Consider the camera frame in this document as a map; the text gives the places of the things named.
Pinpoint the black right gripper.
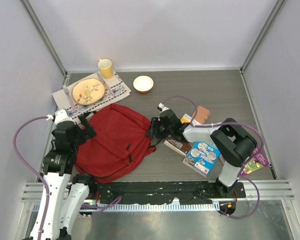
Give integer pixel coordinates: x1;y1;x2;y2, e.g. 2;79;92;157
145;117;173;139

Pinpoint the red student backpack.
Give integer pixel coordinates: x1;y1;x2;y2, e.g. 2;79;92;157
75;103;156;184

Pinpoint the yellow teal paperback book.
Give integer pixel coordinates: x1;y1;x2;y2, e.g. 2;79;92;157
180;113;201;125

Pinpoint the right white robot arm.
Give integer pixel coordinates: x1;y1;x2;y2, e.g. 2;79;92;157
145;105;258;198

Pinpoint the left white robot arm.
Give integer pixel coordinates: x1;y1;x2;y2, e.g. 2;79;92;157
29;109;97;240

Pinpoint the yellow bird plate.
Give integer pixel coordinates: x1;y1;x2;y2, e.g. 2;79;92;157
72;78;106;106

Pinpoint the orange white bowl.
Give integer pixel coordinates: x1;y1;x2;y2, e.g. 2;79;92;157
133;75;154;94

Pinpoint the blue comic paperback book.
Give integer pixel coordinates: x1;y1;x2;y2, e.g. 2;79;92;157
182;141;221;177

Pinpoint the yellow mug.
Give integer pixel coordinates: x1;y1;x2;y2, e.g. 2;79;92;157
98;58;113;79

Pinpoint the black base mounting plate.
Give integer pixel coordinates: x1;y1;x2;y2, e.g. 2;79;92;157
86;181;246;205

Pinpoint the purple treehouse paperback book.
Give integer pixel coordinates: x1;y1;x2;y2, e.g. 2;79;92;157
240;151;270;176

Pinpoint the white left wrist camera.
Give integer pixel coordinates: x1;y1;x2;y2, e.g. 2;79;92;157
46;108;74;125

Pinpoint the pink handled fork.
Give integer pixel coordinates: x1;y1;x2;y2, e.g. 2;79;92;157
62;84;76;113

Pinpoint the pink handled knife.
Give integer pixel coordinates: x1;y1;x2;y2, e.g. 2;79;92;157
97;72;116;97

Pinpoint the aluminium front rail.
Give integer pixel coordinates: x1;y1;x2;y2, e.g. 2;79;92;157
21;179;295;203

